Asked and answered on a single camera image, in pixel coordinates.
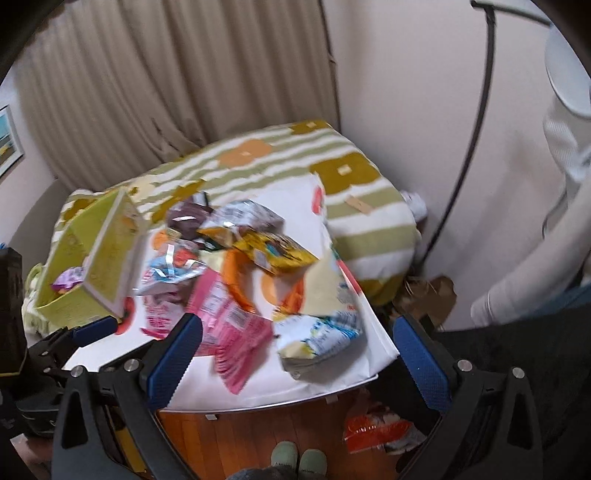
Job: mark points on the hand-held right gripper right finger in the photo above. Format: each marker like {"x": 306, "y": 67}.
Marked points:
{"x": 422, "y": 364}

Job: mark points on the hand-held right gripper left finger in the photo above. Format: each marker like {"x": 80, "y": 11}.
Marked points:
{"x": 175, "y": 360}

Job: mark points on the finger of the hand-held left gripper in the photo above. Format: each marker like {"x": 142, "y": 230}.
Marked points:
{"x": 97, "y": 330}

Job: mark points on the white pink print snack packet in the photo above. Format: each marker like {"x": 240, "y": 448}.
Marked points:
{"x": 159, "y": 316}

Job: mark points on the small purple pink snack packet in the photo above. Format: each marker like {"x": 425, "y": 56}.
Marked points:
{"x": 69, "y": 278}

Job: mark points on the large pink snack packet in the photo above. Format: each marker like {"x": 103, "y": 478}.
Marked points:
{"x": 221, "y": 318}

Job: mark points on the yellow-green cardboard box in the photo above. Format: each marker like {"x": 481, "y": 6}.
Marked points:
{"x": 115, "y": 249}

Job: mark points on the light blue snack packet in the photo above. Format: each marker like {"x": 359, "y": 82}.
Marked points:
{"x": 171, "y": 272}

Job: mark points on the pale yellow blue snack bag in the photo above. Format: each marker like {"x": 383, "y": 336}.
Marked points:
{"x": 323, "y": 332}

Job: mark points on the dark green cracker packet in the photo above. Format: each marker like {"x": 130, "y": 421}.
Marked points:
{"x": 213, "y": 242}

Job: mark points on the yellow snack packet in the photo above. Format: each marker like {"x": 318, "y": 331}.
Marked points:
{"x": 277, "y": 251}

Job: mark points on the silver white snack packet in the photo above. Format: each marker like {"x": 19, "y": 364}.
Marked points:
{"x": 244, "y": 214}

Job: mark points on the brown paper bag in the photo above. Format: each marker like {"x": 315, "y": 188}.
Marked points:
{"x": 429, "y": 297}

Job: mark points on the orange snack packet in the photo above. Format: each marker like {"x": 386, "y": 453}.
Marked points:
{"x": 369, "y": 431}

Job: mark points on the white sleeved arm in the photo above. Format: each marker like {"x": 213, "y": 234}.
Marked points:
{"x": 521, "y": 277}

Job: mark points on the grey trouser leg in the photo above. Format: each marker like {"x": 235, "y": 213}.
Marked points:
{"x": 258, "y": 475}

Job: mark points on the green slipper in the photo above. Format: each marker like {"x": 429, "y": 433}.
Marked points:
{"x": 285, "y": 454}
{"x": 313, "y": 464}

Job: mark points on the green striped flower blanket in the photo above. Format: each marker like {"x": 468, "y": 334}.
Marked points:
{"x": 369, "y": 217}

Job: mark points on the white crumpled cloth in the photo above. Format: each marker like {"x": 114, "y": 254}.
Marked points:
{"x": 414, "y": 205}

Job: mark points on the blue cloth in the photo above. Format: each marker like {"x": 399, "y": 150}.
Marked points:
{"x": 572, "y": 300}

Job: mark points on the white fruit print tablecloth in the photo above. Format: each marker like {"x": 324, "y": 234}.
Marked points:
{"x": 286, "y": 207}

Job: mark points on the black curved pole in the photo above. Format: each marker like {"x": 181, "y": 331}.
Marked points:
{"x": 480, "y": 115}

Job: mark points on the beige curtain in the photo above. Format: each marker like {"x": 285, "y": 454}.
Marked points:
{"x": 161, "y": 69}

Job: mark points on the framed wall picture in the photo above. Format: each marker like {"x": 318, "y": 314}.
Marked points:
{"x": 8, "y": 143}

